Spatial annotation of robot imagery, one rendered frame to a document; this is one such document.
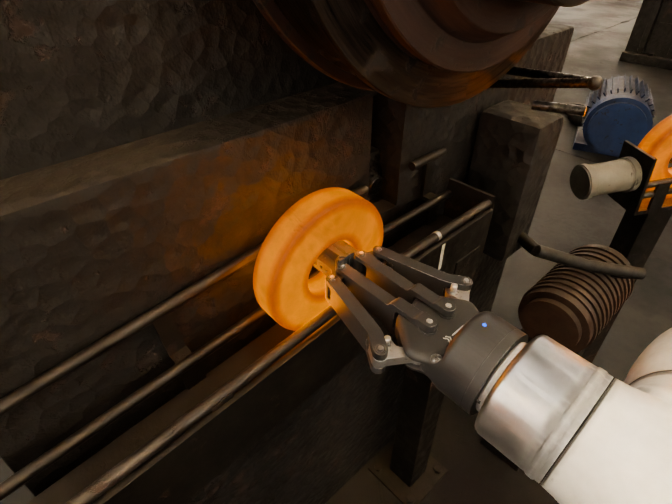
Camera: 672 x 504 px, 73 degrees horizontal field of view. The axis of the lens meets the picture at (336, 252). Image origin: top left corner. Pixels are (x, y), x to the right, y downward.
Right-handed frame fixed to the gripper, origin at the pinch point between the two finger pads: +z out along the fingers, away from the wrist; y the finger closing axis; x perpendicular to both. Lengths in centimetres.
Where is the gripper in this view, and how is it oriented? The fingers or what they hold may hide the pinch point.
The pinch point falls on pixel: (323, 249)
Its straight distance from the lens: 45.3
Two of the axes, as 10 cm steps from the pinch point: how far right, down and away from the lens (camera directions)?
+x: 0.3, -7.7, -6.4
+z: -6.8, -4.8, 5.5
